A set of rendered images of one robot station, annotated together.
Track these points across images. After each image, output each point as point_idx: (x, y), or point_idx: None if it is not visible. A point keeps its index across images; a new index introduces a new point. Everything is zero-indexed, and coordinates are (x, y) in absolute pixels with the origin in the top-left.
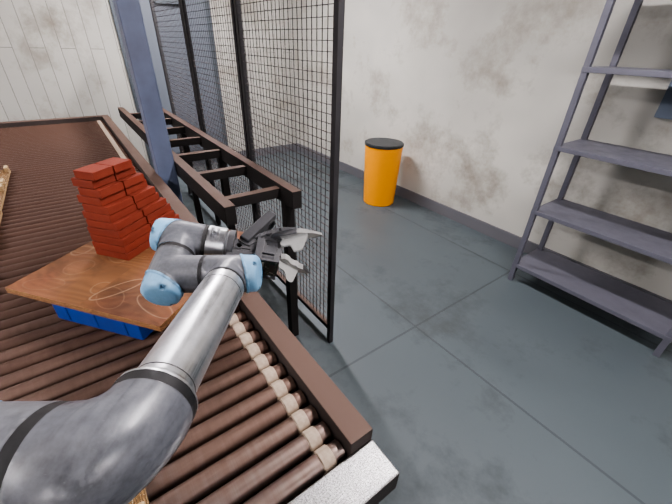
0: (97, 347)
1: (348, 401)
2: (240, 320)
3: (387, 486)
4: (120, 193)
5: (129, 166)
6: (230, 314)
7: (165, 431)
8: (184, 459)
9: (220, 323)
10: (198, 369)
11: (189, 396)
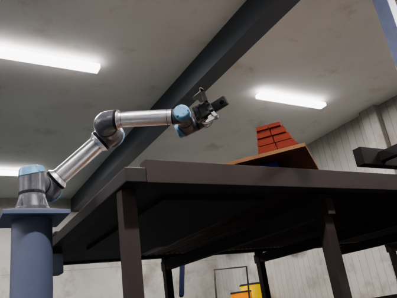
0: None
1: (163, 160)
2: None
3: (121, 172)
4: (269, 138)
5: (277, 124)
6: (152, 114)
7: (105, 113)
8: None
9: (143, 112)
10: (124, 114)
11: (113, 112)
